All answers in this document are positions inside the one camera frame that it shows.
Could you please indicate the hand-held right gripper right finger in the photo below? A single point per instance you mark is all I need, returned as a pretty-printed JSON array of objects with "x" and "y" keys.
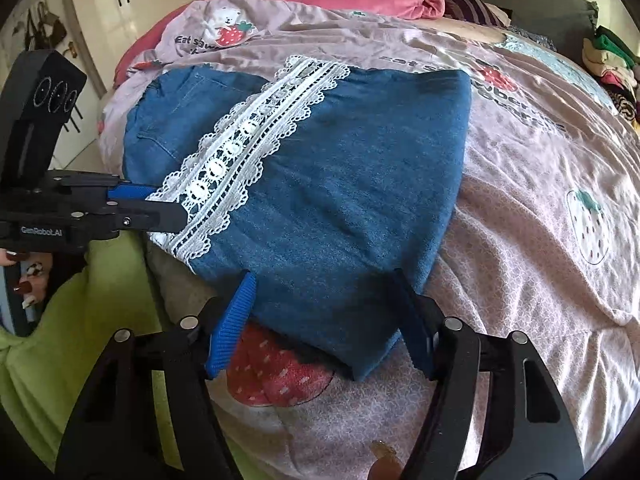
[{"x": 415, "y": 332}]

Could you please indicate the person's left hand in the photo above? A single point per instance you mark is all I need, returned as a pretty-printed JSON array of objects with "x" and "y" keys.
[{"x": 35, "y": 275}]

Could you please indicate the cream wardrobe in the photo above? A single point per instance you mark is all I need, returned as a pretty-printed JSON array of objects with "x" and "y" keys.
[{"x": 150, "y": 5}]

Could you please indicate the grey headboard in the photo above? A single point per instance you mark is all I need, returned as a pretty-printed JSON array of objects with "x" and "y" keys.
[{"x": 550, "y": 5}]

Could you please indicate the lime green cloth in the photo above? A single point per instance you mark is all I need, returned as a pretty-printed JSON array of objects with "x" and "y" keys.
[{"x": 75, "y": 360}]

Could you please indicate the pile of folded clothes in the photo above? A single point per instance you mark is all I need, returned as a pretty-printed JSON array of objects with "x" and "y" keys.
[{"x": 610, "y": 60}]

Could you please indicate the blue denim pants lace trim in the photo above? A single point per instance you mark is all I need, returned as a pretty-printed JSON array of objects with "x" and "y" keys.
[{"x": 350, "y": 185}]

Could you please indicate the purple striped pillow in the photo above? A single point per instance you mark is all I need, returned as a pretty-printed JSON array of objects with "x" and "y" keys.
[{"x": 470, "y": 5}]

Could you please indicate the blue floral pillow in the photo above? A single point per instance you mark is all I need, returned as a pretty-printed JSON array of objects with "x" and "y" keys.
[{"x": 537, "y": 40}]

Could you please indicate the brown hanging handbag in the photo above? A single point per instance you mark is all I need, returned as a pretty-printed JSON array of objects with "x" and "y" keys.
[{"x": 45, "y": 25}]

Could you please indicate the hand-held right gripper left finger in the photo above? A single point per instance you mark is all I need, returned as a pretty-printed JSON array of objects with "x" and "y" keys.
[{"x": 232, "y": 330}]

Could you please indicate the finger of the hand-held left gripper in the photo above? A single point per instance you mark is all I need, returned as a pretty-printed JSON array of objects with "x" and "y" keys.
[
  {"x": 132, "y": 193},
  {"x": 155, "y": 217}
]

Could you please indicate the pink strawberry printed duvet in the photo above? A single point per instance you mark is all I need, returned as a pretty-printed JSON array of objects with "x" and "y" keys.
[{"x": 525, "y": 260}]

